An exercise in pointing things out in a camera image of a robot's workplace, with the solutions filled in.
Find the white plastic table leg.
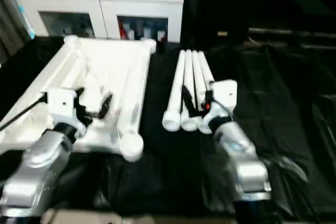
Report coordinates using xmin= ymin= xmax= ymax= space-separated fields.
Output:
xmin=197 ymin=50 xmax=216 ymax=96
xmin=180 ymin=49 xmax=199 ymax=132
xmin=192 ymin=50 xmax=214 ymax=133
xmin=162 ymin=48 xmax=188 ymax=132

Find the white plastic table top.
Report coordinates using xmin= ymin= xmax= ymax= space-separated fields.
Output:
xmin=0 ymin=35 xmax=158 ymax=162

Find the black work surface mat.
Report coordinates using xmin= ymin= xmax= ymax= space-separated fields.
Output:
xmin=0 ymin=35 xmax=336 ymax=218

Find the red item in cabinet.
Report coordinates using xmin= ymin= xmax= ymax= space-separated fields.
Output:
xmin=118 ymin=20 xmax=127 ymax=40

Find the white teal patterned roll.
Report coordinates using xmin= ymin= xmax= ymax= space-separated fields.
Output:
xmin=14 ymin=0 xmax=36 ymax=40

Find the white glass door cabinet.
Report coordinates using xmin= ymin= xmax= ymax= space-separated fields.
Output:
xmin=15 ymin=0 xmax=184 ymax=44

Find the grey curtain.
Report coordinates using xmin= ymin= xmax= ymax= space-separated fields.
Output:
xmin=0 ymin=0 xmax=29 ymax=59

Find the grey metal bar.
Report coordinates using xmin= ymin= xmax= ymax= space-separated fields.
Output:
xmin=248 ymin=27 xmax=336 ymax=41

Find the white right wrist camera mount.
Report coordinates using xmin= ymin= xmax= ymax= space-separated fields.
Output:
xmin=202 ymin=79 xmax=238 ymax=130

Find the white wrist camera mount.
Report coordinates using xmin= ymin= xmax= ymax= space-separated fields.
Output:
xmin=47 ymin=87 xmax=87 ymax=141
xmin=202 ymin=79 xmax=238 ymax=130

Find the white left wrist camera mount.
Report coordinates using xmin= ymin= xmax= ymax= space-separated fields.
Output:
xmin=47 ymin=87 xmax=87 ymax=141

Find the black left wrist camera cable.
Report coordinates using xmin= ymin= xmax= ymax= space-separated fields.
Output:
xmin=0 ymin=92 xmax=50 ymax=132

